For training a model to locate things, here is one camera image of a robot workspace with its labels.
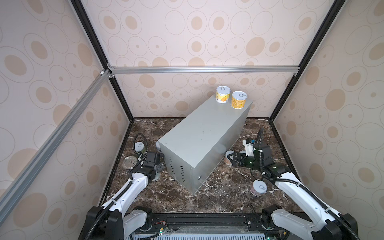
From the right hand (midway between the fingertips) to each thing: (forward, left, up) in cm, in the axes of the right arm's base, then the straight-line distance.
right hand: (234, 156), depth 81 cm
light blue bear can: (-5, +44, -13) cm, 46 cm away
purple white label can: (-14, -12, -10) cm, 21 cm away
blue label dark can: (-1, +58, -3) cm, 58 cm away
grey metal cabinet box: (-9, +22, +19) cm, 30 cm away
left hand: (0, +43, -7) cm, 44 cm away
